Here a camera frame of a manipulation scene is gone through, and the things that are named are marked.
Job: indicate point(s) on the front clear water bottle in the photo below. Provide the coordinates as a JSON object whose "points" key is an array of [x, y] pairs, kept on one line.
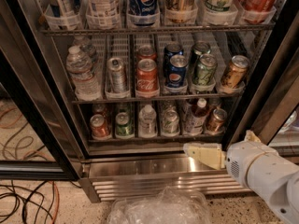
{"points": [[83, 74]]}

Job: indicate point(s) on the silver can middle shelf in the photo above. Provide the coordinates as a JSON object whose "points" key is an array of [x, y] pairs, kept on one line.
{"points": [[117, 74]]}

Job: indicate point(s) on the orange can bottom shelf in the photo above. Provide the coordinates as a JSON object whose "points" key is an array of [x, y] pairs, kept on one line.
{"points": [[216, 120]]}

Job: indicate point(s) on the red can bottom shelf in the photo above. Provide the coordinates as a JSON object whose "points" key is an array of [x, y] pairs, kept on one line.
{"points": [[99, 126]]}

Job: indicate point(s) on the rear clear water bottle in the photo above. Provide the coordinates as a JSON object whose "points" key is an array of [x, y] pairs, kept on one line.
{"points": [[87, 46]]}

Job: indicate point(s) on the clear bottle top shelf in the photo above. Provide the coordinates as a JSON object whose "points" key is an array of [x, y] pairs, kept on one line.
{"points": [[103, 14]]}

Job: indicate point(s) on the front red Coca-Cola can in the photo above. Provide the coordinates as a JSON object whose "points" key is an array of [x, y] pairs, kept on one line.
{"points": [[146, 75]]}

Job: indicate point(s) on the front green can middle shelf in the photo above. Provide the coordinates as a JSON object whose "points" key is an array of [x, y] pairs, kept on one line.
{"points": [[204, 69]]}

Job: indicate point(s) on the brown drink bottle bottom shelf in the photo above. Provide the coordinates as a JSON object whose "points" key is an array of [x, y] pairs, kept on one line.
{"points": [[196, 117]]}

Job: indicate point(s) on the clear water bottle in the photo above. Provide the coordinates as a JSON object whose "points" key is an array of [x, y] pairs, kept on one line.
{"points": [[87, 46], [83, 74]]}

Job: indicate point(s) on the Coca-Cola bottle top shelf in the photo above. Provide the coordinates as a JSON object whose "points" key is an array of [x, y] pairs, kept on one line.
{"points": [[256, 11]]}

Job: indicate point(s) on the glass fridge door left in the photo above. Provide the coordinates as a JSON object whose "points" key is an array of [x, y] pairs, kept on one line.
{"points": [[42, 143]]}

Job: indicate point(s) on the rear green can middle shelf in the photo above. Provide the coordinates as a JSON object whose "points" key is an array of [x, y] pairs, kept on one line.
{"points": [[199, 48]]}

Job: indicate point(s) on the clear crumpled plastic bag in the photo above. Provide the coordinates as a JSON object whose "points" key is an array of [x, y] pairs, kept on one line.
{"points": [[170, 206]]}

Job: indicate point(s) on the orange can shelf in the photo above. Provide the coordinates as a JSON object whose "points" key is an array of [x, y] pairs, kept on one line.
{"points": [[216, 120], [235, 71]]}

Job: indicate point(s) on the rear red Coca-Cola can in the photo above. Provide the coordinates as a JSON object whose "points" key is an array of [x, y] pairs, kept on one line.
{"points": [[146, 52]]}

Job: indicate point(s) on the rear blue Pepsi can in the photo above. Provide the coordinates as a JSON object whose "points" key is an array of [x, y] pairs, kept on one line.
{"points": [[171, 49]]}

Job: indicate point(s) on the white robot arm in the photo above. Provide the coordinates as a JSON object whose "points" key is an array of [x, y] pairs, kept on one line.
{"points": [[256, 166]]}

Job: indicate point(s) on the stainless steel fridge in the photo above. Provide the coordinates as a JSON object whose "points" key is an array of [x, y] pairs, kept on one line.
{"points": [[137, 166]]}

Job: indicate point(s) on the blue pepsi can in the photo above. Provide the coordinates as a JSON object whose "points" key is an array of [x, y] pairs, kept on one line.
{"points": [[176, 71], [171, 49]]}

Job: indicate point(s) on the Pepsi bottle top shelf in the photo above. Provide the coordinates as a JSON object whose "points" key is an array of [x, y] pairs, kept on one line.
{"points": [[143, 11]]}

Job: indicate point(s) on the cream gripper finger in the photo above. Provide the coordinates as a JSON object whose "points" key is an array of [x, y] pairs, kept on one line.
{"points": [[251, 136], [210, 154]]}

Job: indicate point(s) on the red coca-cola can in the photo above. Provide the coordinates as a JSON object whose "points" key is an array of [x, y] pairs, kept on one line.
{"points": [[146, 52], [146, 75]]}

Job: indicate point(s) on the pale green can bottom shelf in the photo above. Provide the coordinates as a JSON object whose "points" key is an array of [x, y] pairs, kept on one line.
{"points": [[170, 122]]}

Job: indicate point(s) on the front blue Pepsi can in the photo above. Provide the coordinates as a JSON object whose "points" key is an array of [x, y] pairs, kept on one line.
{"points": [[176, 71]]}

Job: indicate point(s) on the water bottle bottom shelf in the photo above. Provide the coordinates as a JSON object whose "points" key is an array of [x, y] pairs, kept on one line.
{"points": [[147, 121]]}

